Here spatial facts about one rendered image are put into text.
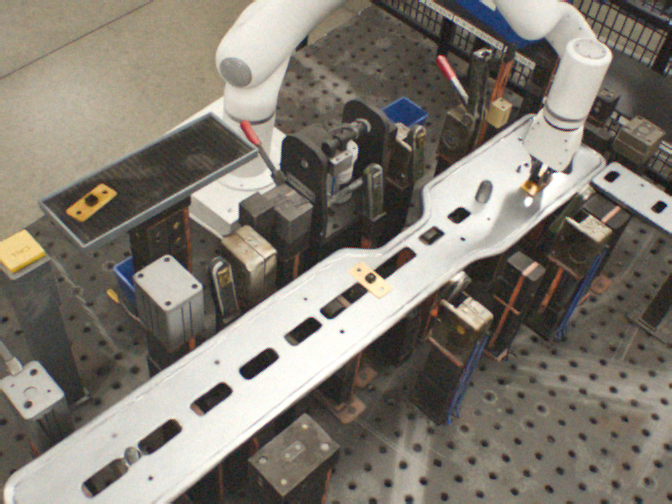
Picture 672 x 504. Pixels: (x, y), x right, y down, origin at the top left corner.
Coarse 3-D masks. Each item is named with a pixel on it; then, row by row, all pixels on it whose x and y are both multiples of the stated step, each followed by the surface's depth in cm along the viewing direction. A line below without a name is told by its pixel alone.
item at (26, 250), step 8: (24, 232) 126; (8, 240) 125; (16, 240) 125; (24, 240) 125; (32, 240) 125; (0, 248) 124; (8, 248) 124; (16, 248) 124; (24, 248) 124; (32, 248) 124; (40, 248) 124; (0, 256) 123; (8, 256) 123; (16, 256) 123; (24, 256) 123; (32, 256) 123; (40, 256) 124; (8, 264) 122; (16, 264) 122; (24, 264) 123
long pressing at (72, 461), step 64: (512, 128) 179; (448, 192) 164; (512, 192) 166; (384, 256) 151; (448, 256) 153; (256, 320) 139; (320, 320) 140; (384, 320) 141; (192, 384) 129; (256, 384) 130; (64, 448) 120; (192, 448) 122
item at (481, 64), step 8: (472, 56) 162; (480, 56) 160; (488, 56) 162; (472, 64) 162; (480, 64) 161; (488, 64) 161; (496, 64) 160; (472, 72) 163; (480, 72) 162; (488, 72) 165; (472, 80) 164; (480, 80) 166; (472, 88) 166; (480, 88) 167; (472, 96) 167; (480, 96) 169; (472, 104) 168; (480, 104) 170; (472, 112) 169; (480, 112) 171; (480, 120) 172
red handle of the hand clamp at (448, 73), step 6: (438, 60) 170; (444, 60) 170; (444, 66) 170; (444, 72) 170; (450, 72) 170; (450, 78) 170; (456, 78) 171; (456, 84) 170; (456, 90) 171; (462, 90) 171; (462, 96) 170; (462, 102) 171
